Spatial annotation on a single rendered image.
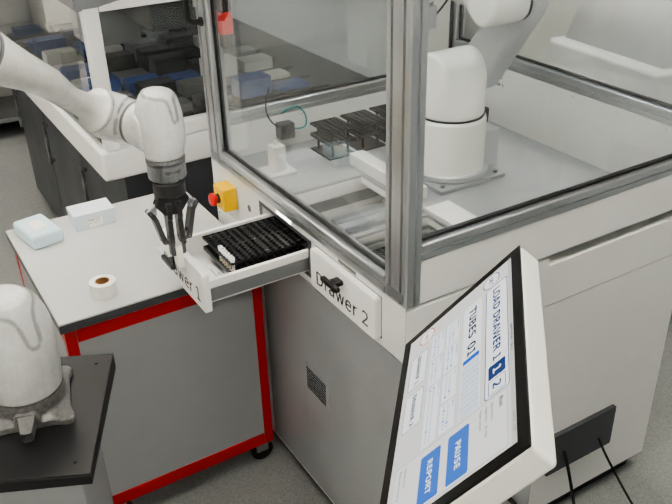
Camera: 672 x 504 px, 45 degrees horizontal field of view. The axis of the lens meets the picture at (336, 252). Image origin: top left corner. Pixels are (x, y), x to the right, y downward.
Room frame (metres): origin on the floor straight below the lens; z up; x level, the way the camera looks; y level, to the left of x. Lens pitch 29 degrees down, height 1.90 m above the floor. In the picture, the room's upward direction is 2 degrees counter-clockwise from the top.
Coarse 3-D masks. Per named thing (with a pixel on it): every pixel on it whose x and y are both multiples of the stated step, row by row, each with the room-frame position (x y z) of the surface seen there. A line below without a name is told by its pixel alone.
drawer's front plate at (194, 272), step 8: (168, 248) 1.83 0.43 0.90; (168, 256) 1.84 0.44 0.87; (184, 256) 1.74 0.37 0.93; (192, 264) 1.70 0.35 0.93; (184, 272) 1.75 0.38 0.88; (192, 272) 1.70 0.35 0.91; (200, 272) 1.66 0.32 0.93; (184, 280) 1.75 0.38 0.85; (192, 280) 1.70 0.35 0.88; (200, 280) 1.65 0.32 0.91; (208, 280) 1.65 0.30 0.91; (184, 288) 1.76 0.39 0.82; (192, 288) 1.71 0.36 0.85; (200, 288) 1.66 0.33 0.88; (208, 288) 1.65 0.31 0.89; (192, 296) 1.72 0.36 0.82; (200, 296) 1.66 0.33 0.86; (208, 296) 1.65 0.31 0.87; (200, 304) 1.67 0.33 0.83; (208, 304) 1.65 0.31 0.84
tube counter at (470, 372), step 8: (480, 336) 1.09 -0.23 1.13; (472, 344) 1.08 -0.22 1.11; (480, 344) 1.06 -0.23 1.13; (464, 352) 1.08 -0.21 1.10; (472, 352) 1.06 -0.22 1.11; (480, 352) 1.04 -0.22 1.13; (464, 360) 1.06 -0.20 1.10; (472, 360) 1.04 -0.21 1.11; (464, 368) 1.04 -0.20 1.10; (472, 368) 1.02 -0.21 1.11; (464, 376) 1.02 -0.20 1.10; (472, 376) 1.00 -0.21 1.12; (464, 384) 1.00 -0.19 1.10; (472, 384) 0.98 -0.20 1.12; (464, 392) 0.97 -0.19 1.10; (472, 392) 0.96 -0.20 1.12; (464, 400) 0.96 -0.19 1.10; (472, 400) 0.94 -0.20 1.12; (464, 408) 0.94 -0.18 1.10; (472, 408) 0.92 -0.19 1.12; (464, 416) 0.92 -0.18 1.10
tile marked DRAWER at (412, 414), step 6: (420, 390) 1.09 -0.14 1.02; (414, 396) 1.09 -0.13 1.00; (420, 396) 1.07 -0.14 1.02; (408, 402) 1.09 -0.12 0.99; (414, 402) 1.07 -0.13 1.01; (420, 402) 1.05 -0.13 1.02; (408, 408) 1.07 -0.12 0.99; (414, 408) 1.05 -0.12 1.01; (420, 408) 1.04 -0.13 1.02; (408, 414) 1.05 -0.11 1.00; (414, 414) 1.04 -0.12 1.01; (420, 414) 1.02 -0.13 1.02; (408, 420) 1.03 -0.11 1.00; (414, 420) 1.02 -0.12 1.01; (402, 426) 1.03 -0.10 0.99; (408, 426) 1.02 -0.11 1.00; (402, 432) 1.02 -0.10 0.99
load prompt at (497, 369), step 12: (492, 288) 1.20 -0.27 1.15; (504, 288) 1.16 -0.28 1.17; (492, 300) 1.16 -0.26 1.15; (504, 300) 1.13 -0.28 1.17; (492, 312) 1.12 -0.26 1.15; (504, 312) 1.09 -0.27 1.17; (492, 324) 1.09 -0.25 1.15; (504, 324) 1.06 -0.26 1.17; (492, 336) 1.05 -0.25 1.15; (504, 336) 1.03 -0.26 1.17; (492, 348) 1.02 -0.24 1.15; (504, 348) 1.00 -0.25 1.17; (492, 360) 0.99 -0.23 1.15; (504, 360) 0.97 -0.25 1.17; (492, 372) 0.96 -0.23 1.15; (504, 372) 0.94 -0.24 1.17; (492, 384) 0.93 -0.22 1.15; (504, 384) 0.91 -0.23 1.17
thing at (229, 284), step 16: (240, 224) 1.98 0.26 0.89; (192, 240) 1.91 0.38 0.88; (192, 256) 1.90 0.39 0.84; (208, 256) 1.90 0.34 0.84; (288, 256) 1.78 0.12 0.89; (304, 256) 1.80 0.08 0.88; (208, 272) 1.81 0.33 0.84; (224, 272) 1.81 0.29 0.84; (240, 272) 1.71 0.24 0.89; (256, 272) 1.73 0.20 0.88; (272, 272) 1.75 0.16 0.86; (288, 272) 1.78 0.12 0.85; (224, 288) 1.69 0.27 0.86; (240, 288) 1.71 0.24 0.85
